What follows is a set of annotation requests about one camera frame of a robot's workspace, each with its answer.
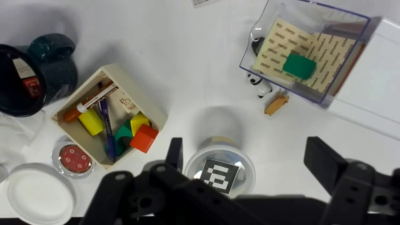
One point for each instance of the dark green mug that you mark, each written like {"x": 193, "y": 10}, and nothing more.
{"x": 56, "y": 75}

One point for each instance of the yellow cylinder block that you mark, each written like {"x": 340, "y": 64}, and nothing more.
{"x": 90, "y": 122}

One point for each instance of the white box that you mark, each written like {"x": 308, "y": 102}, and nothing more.
{"x": 370, "y": 92}

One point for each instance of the white red marker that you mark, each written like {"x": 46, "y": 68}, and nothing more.
{"x": 95, "y": 100}

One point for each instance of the red white lid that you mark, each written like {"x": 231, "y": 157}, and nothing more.
{"x": 73, "y": 158}

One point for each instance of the clear container with tag lid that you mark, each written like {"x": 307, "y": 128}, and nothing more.
{"x": 218, "y": 175}

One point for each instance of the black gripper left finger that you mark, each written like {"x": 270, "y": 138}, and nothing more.
{"x": 120, "y": 195}

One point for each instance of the small wooden piece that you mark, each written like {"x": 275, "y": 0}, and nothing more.
{"x": 276, "y": 104}

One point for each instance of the white plate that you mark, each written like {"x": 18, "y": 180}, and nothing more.
{"x": 38, "y": 195}

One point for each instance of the purple pen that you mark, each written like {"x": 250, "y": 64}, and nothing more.
{"x": 106, "y": 132}

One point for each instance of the clear plastic box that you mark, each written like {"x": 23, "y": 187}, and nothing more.
{"x": 291, "y": 13}

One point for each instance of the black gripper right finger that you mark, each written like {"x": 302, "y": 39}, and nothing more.
{"x": 353, "y": 188}

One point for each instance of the orange cube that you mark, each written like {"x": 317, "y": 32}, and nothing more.
{"x": 143, "y": 139}

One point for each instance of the green rounded block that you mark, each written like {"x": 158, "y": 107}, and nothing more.
{"x": 298, "y": 65}

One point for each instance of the beige patterned paper sheet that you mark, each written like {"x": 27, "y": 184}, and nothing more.
{"x": 328, "y": 48}

